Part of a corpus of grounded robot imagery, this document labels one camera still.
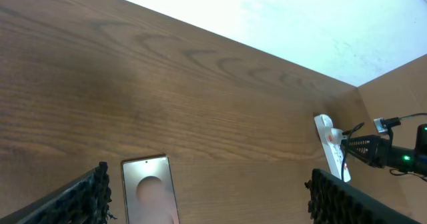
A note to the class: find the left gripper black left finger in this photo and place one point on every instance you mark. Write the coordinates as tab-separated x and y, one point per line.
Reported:
84	200

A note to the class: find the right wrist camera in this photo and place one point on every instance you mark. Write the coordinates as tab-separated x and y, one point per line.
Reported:
384	125

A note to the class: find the white power strip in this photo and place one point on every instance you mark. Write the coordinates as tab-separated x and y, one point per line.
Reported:
334	156

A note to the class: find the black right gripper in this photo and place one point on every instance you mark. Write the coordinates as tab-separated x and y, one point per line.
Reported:
374	151

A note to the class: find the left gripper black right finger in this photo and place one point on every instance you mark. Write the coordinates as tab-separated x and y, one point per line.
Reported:
334	201

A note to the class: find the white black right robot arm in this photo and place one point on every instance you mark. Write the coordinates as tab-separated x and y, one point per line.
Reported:
420	148

